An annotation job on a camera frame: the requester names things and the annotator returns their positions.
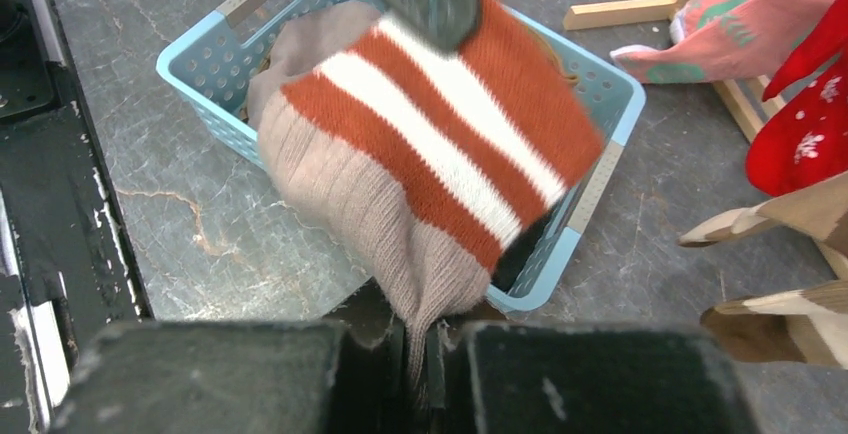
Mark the wooden hanger stand frame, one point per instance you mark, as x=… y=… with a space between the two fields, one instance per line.
x=740 y=96

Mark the brown cream striped sock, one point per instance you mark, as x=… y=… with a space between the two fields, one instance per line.
x=819 y=211
x=806 y=326

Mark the pink sock with green print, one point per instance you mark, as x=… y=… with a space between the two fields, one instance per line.
x=715 y=40

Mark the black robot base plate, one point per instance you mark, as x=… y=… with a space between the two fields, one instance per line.
x=67 y=265

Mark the orange white striped beige sock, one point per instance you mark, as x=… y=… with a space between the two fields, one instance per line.
x=429 y=166

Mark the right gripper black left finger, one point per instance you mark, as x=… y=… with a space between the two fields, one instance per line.
x=219 y=377

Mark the red snowflake sock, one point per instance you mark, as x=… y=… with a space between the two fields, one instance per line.
x=806 y=141

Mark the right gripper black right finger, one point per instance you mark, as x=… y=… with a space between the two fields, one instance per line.
x=500 y=377

